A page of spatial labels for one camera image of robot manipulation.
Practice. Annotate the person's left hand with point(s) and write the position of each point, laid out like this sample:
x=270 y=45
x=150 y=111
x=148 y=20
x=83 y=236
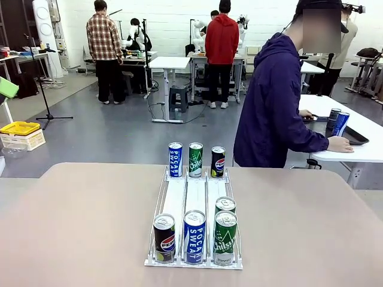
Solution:
x=306 y=115

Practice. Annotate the person's right hand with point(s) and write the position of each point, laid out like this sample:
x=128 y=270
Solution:
x=341 y=145

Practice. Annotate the black plastic serving tray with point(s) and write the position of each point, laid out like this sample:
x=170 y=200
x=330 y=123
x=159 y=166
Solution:
x=356 y=140

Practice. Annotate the blue Pocari Sweat can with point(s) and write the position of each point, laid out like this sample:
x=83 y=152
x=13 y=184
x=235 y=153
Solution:
x=194 y=239
x=341 y=124
x=175 y=160

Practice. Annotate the black Pepsi can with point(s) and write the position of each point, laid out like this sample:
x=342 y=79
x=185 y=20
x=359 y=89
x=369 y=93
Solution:
x=332 y=119
x=164 y=239
x=218 y=163

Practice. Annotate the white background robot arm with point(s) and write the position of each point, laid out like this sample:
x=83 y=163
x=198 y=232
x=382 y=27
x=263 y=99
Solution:
x=135 y=28
x=243 y=24
x=198 y=33

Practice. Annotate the person's right forearm navy sleeve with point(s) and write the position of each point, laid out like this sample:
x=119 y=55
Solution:
x=308 y=143

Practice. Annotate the person in navy jacket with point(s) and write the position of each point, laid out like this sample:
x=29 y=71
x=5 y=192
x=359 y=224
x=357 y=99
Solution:
x=269 y=104

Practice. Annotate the person in beige jacket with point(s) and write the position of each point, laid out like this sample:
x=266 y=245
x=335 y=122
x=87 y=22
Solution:
x=348 y=45

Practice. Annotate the person in red hoodie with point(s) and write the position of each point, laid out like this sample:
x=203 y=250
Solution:
x=222 y=39

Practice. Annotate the person in plaid shirt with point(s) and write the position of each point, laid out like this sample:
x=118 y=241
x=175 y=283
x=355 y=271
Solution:
x=104 y=39

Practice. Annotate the large white table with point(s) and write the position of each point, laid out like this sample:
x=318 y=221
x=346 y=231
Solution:
x=365 y=119

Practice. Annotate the tall black tripod stand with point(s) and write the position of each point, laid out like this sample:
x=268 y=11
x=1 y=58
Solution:
x=327 y=74

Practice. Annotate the long white work desk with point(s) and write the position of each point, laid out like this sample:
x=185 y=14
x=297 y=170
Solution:
x=311 y=67

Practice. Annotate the green Chilsung cider can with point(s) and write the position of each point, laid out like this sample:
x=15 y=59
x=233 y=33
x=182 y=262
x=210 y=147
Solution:
x=196 y=161
x=225 y=239
x=225 y=203

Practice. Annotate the grey plastic stool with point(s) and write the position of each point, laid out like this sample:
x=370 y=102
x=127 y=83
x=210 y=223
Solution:
x=178 y=95

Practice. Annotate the white height-adjustable desk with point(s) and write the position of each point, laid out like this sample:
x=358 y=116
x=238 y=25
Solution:
x=169 y=62

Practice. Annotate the brown plastic stool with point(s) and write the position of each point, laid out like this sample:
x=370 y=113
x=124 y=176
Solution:
x=128 y=82

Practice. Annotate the white tower air conditioner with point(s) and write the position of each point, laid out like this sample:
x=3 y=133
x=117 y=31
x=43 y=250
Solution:
x=45 y=30

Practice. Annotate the white plastic crate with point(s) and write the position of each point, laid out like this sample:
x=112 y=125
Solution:
x=27 y=140

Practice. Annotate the yellow plastic crate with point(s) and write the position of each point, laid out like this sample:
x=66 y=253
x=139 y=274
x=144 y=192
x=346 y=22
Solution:
x=21 y=128

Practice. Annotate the cluttered white side table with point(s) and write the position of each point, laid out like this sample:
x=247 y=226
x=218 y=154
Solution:
x=24 y=55

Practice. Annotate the green flat board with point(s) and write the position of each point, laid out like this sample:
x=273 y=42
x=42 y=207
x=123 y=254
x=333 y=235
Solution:
x=7 y=86

